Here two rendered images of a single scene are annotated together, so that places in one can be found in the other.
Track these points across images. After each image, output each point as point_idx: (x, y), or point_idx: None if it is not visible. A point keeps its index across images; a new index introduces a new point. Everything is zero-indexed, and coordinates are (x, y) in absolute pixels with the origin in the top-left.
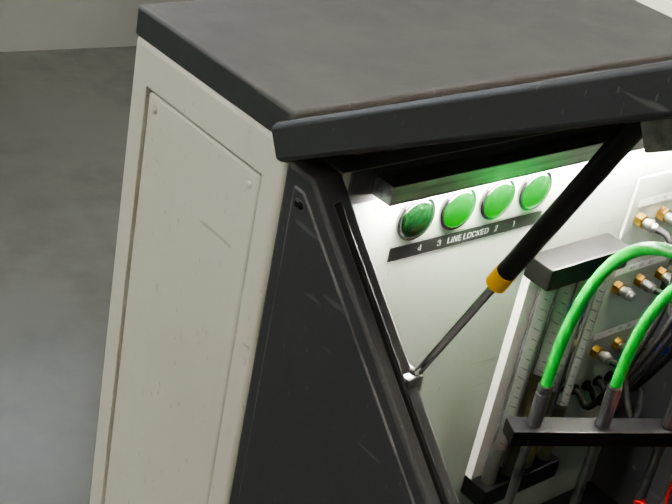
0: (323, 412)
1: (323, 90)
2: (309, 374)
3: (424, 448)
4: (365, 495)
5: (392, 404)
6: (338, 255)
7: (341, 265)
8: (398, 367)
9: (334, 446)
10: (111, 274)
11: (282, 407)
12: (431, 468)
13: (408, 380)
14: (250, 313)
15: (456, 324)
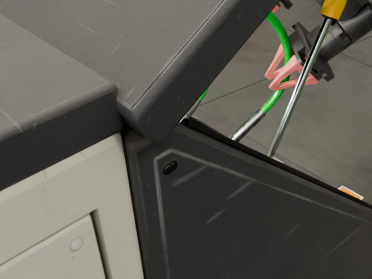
0: (248, 265)
1: (19, 66)
2: (228, 265)
3: (310, 177)
4: (293, 253)
5: (301, 180)
6: (230, 150)
7: (236, 154)
8: (280, 162)
9: (263, 268)
10: None
11: None
12: (317, 181)
13: (282, 162)
14: None
15: (304, 82)
